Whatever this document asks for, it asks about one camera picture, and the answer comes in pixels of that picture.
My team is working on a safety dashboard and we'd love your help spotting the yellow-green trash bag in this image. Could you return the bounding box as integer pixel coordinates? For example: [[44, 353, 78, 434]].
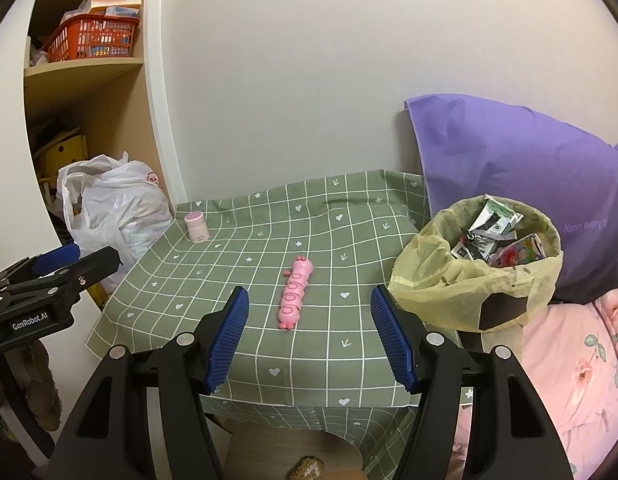
[[389, 195, 563, 333]]

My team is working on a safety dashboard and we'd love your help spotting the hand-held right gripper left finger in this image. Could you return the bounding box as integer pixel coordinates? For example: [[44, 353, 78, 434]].
[[49, 285, 251, 480]]

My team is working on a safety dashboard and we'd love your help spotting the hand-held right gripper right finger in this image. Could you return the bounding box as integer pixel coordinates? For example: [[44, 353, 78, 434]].
[[370, 284, 574, 480]]

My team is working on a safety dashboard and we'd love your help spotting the green checked tablecloth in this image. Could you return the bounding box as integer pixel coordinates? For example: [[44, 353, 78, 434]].
[[86, 168, 472, 461]]

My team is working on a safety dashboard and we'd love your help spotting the orange plastic basket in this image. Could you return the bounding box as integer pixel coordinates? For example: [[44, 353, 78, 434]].
[[43, 15, 140, 62]]

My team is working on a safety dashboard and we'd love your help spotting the pink cartoon packet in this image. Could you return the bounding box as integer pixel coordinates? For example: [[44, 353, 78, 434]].
[[489, 234, 545, 267]]

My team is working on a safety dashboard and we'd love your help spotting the purple pillow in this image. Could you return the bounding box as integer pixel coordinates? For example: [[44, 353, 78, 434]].
[[404, 94, 618, 306]]

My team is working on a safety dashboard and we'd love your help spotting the pink caterpillar toy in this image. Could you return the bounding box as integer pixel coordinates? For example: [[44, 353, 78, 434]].
[[276, 256, 313, 332]]

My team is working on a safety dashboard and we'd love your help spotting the small pink bottle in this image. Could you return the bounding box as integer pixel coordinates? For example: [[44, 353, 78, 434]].
[[184, 211, 210, 244]]

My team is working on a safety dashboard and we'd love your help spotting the white plastic bag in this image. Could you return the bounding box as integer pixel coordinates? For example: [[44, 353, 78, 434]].
[[56, 152, 175, 293]]

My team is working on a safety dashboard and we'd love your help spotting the yellow cardboard box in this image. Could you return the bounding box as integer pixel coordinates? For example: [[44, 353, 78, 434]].
[[34, 130, 90, 181]]

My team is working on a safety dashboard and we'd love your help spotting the wooden shelf unit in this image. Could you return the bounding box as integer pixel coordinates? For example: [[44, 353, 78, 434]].
[[21, 0, 190, 306]]

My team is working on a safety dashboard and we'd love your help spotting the beige knitted slipper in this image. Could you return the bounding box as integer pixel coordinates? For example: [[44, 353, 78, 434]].
[[286, 455, 326, 480]]

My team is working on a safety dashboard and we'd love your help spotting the pink floral blanket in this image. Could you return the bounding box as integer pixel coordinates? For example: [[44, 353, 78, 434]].
[[451, 287, 618, 480]]

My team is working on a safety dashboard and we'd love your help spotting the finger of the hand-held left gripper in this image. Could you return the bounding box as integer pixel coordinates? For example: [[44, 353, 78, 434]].
[[6, 246, 122, 308], [0, 242, 81, 293]]

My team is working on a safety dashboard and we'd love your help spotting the crumpled white bag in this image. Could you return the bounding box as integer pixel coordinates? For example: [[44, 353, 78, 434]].
[[26, 35, 50, 68]]

